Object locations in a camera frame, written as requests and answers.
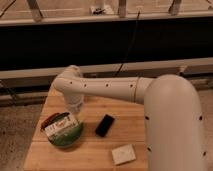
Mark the bottle with white label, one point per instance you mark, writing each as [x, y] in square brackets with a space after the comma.
[58, 122]

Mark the small white device on floor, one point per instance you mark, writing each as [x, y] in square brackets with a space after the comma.
[105, 10]

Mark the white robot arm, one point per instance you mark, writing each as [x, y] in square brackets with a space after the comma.
[174, 127]

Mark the black rectangular block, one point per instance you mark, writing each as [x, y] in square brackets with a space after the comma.
[104, 126]

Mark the metal frame rail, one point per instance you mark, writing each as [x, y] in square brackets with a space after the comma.
[106, 18]

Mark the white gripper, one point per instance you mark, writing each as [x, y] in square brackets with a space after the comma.
[74, 102]

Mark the white square sponge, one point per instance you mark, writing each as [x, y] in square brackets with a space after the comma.
[123, 154]

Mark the green ceramic bowl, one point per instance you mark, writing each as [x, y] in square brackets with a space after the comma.
[67, 137]

